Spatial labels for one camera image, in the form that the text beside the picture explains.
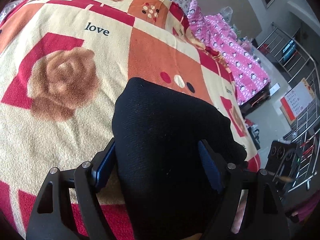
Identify black pants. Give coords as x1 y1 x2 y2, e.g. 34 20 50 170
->
112 77 247 239

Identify red white notice board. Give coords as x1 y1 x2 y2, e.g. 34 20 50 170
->
280 78 315 125

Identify red orange love blanket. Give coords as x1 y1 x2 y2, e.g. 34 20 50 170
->
1 0 260 237

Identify metal stair railing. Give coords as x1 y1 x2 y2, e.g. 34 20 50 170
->
258 23 319 192

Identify dark bedside crate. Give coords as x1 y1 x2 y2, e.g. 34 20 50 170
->
240 83 271 118

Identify pink penguin quilt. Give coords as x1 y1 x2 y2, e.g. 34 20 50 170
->
187 0 270 106

